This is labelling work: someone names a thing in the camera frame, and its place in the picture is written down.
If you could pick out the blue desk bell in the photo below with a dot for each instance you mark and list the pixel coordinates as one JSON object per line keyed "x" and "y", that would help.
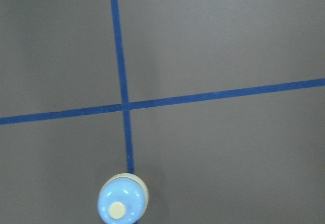
{"x": 123, "y": 199}

